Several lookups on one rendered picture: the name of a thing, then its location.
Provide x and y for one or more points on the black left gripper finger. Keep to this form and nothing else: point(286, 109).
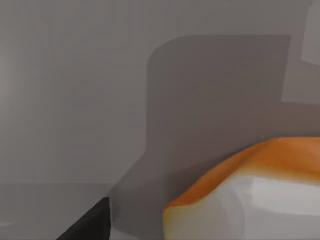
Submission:
point(93, 222)

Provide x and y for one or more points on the white bread with orange crust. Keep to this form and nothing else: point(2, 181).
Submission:
point(245, 195)

